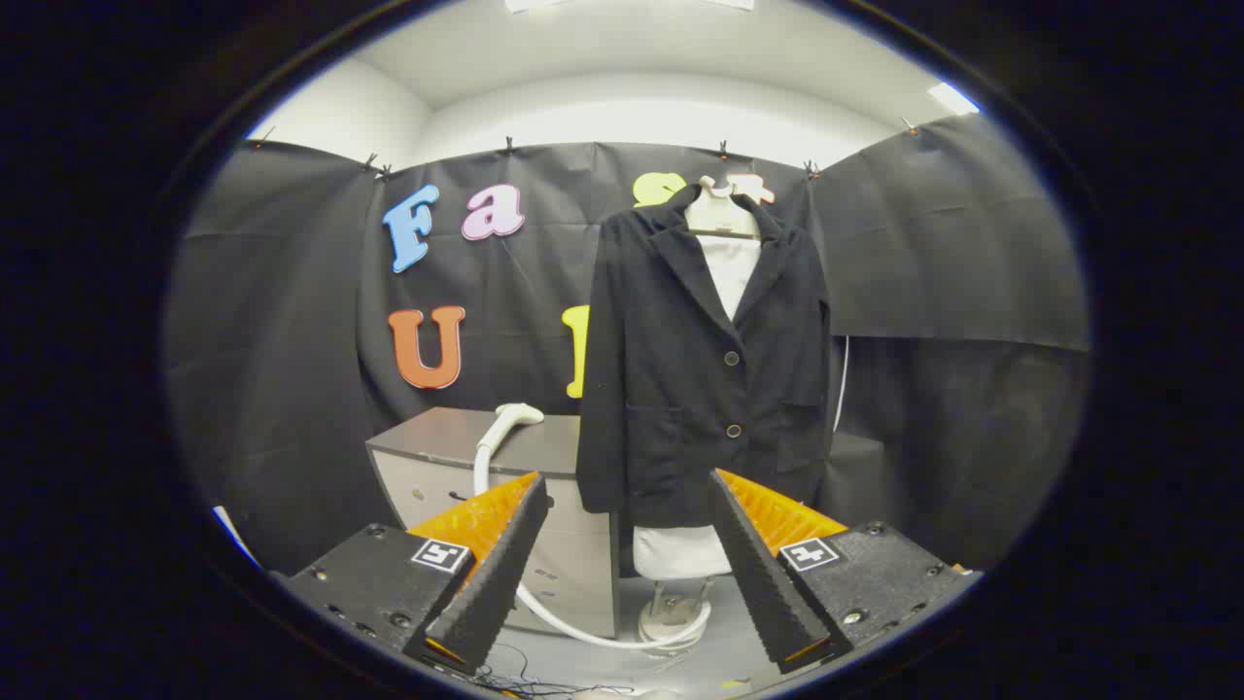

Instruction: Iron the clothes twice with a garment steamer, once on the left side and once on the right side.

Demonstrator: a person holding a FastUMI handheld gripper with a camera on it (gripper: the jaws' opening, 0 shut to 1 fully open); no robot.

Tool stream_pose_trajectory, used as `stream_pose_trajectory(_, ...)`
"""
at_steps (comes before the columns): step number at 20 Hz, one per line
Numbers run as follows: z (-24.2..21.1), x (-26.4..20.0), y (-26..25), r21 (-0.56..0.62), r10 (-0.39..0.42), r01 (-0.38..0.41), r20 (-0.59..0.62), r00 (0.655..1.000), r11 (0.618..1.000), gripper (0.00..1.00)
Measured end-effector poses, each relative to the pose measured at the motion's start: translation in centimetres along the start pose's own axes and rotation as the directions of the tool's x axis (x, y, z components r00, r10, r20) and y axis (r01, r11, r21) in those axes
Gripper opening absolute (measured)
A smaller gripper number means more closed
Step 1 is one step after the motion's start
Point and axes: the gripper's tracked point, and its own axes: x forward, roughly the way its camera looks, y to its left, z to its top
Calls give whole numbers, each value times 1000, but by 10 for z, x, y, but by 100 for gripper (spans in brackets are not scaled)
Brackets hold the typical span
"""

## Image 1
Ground black floor cables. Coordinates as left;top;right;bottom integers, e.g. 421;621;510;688
473;642;638;699

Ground white mannequin torso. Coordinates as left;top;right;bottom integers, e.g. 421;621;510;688
632;236;762;581

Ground grey drawer cabinet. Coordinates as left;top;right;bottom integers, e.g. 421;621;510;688
366;406;623;640

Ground white steamer hose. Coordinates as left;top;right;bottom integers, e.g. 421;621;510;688
473;457;713;650

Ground thin white cord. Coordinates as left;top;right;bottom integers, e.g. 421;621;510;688
833;335;851;434

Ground white plastic hanger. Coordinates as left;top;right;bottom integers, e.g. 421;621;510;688
683;175;764;239

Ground small ceiling light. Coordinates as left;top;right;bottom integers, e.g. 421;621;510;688
926;82;981;116

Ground black button jacket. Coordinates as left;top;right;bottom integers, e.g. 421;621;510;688
575;185;833;531

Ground black backdrop cloth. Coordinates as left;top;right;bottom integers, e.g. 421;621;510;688
165;115;1091;575

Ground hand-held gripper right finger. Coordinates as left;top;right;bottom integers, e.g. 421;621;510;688
708;469;978;675

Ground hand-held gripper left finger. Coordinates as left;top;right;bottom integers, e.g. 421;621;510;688
282;472;551;677

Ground long ceiling light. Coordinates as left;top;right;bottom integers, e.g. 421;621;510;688
503;0;757;14

